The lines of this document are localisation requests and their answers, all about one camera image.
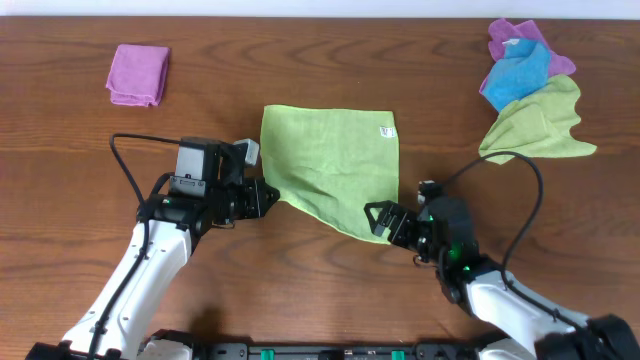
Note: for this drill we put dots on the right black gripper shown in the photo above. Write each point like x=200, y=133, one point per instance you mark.
x=400, y=227

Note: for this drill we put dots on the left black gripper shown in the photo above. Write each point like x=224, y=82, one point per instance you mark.
x=255, y=198

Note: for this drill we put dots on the green microfiber cloth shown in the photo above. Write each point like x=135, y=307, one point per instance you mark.
x=330, y=163

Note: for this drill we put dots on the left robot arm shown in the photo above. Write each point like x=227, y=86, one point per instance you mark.
x=166, y=234

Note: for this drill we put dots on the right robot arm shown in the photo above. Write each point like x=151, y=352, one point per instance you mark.
x=486, y=290

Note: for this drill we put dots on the crumpled green cloth on pile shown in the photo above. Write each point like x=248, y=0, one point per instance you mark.
x=538, y=125

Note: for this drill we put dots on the folded purple cloth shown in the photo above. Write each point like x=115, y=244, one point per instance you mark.
x=138, y=75

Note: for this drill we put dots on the crumpled blue cloth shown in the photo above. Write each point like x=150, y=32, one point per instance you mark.
x=522, y=70

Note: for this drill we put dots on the crumpled purple cloth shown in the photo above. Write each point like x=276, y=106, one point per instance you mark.
x=502, y=30

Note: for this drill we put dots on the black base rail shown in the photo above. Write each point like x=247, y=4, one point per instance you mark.
x=420, y=351

